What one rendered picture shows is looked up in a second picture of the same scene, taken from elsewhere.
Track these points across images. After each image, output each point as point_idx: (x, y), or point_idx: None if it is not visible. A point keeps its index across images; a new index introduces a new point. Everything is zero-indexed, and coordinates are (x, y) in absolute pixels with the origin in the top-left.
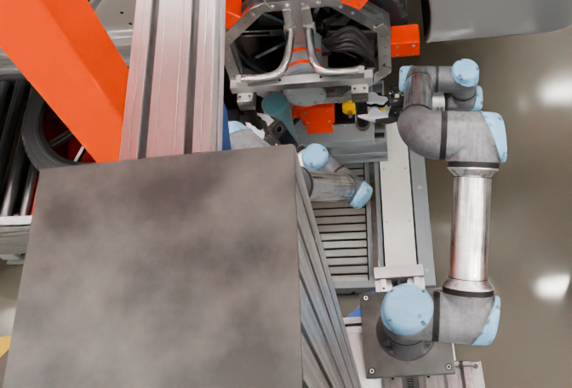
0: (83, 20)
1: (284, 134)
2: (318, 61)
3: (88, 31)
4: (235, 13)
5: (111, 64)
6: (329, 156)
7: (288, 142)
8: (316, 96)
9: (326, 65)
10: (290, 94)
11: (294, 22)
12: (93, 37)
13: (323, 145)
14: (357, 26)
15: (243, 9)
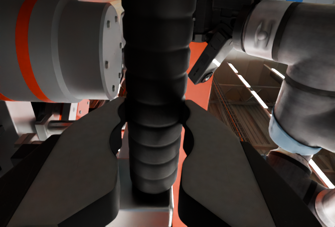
0: (179, 158)
1: (211, 67)
2: (42, 100)
3: (181, 154)
4: (77, 117)
5: (182, 130)
6: (313, 141)
7: (223, 54)
8: (108, 53)
9: (19, 83)
10: (120, 51)
11: (39, 139)
12: (181, 149)
13: (286, 150)
14: None
15: (58, 111)
